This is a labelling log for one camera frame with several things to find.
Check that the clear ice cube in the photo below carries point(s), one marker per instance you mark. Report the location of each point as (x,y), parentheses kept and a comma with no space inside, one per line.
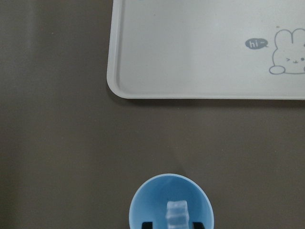
(177,215)

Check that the light blue plastic cup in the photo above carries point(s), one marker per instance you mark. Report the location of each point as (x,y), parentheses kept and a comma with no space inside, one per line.
(150,202)

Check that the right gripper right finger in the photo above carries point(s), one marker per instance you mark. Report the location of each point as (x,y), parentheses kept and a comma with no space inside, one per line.
(198,225)

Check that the beige rabbit tray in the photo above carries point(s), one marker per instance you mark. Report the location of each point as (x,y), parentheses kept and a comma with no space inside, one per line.
(207,49)

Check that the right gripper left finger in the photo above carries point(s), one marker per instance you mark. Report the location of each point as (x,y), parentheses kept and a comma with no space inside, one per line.
(147,225)

